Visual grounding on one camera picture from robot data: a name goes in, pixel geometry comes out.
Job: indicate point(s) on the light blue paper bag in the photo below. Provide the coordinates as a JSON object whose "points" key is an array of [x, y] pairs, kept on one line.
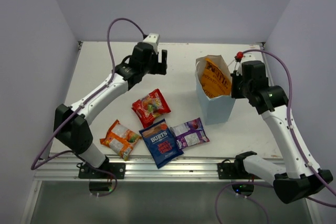
{"points": [[216, 110]]}

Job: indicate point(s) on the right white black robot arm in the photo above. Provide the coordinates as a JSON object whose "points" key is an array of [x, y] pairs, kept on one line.
{"points": [[301, 176]]}

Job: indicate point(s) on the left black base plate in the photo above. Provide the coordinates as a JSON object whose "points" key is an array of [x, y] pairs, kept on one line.
{"points": [[105, 171]]}

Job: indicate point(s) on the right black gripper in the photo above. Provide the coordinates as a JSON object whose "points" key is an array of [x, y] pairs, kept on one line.
{"points": [[235, 94]]}

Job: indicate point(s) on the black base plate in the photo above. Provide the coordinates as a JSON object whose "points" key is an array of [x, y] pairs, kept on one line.
{"points": [[105, 171], [228, 170]]}

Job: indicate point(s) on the red gummy candy bag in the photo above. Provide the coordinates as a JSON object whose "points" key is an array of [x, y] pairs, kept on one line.
{"points": [[150, 107]]}

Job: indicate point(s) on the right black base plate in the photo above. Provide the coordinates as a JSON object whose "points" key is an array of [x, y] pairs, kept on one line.
{"points": [[228, 170]]}

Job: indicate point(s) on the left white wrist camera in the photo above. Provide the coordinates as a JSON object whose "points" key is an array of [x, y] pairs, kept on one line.
{"points": [[153, 40]]}

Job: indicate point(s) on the orange snack packet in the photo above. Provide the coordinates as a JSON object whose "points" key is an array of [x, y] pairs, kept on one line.
{"points": [[120, 139]]}

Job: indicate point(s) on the blue Burts chips bag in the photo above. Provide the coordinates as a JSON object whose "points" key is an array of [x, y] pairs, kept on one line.
{"points": [[161, 143]]}

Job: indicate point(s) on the red emergency knob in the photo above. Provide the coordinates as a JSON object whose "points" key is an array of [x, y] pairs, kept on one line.
{"points": [[239, 56]]}

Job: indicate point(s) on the aluminium mounting rail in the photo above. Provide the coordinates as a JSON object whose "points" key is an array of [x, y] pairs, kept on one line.
{"points": [[140, 169]]}

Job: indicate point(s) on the purple snack packet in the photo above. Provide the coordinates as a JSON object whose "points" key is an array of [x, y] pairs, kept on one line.
{"points": [[189, 134]]}

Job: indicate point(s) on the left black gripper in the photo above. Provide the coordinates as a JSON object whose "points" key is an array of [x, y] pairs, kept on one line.
{"points": [[159, 68]]}

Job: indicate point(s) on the yellow Kettle chips bag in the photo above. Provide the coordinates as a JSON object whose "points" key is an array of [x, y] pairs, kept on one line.
{"points": [[214, 81]]}

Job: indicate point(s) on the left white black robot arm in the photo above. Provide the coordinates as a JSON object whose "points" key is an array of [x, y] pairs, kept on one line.
{"points": [[72, 123]]}

